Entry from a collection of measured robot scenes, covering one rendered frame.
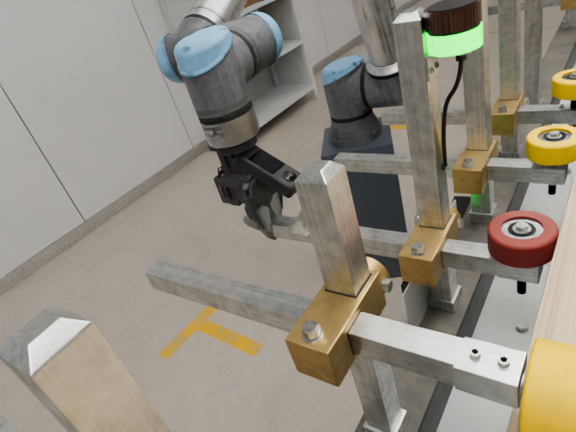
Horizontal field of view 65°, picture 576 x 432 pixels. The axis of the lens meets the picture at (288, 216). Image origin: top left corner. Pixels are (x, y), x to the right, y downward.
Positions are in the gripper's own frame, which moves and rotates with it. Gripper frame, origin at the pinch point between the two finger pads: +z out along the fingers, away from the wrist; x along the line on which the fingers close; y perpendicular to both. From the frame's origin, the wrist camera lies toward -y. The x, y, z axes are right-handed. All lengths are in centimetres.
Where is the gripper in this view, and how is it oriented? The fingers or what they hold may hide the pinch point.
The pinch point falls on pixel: (277, 234)
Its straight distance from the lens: 85.4
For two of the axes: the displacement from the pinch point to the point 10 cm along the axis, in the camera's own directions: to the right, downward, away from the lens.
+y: -8.0, -1.3, 5.8
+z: 2.6, 8.1, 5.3
